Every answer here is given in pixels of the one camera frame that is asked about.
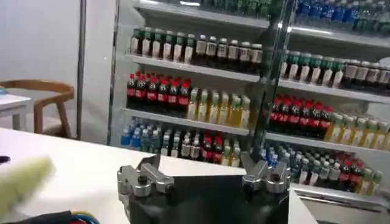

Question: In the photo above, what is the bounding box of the green shirt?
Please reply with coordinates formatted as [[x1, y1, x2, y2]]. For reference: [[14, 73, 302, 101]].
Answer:
[[0, 156, 56, 215]]

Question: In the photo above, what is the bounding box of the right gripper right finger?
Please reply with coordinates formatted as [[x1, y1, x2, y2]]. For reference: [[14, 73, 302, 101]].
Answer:
[[242, 153, 293, 195]]

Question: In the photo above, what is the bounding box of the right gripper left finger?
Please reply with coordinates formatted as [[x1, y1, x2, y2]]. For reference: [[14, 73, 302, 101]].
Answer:
[[117, 155, 175, 198]]

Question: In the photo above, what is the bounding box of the coloured wire bundle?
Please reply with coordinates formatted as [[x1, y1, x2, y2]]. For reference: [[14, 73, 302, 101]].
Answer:
[[69, 211, 101, 224]]

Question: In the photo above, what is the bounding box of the small white side table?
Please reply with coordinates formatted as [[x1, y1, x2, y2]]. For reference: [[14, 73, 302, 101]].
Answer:
[[0, 93, 33, 131]]

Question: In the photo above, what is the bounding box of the dark metal pole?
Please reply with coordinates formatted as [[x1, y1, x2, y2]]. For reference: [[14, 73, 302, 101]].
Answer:
[[251, 0, 298, 161]]

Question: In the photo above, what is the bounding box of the wooden chair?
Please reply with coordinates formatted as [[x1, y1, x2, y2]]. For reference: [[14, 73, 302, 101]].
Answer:
[[0, 79, 76, 138]]

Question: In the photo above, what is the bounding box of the drinks shelf with bottles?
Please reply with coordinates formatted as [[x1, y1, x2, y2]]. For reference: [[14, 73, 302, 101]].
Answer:
[[106, 0, 275, 170], [258, 0, 390, 211]]

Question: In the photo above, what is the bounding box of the grey metal pole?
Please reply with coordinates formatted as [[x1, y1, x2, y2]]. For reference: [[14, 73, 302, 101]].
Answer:
[[76, 0, 88, 140]]

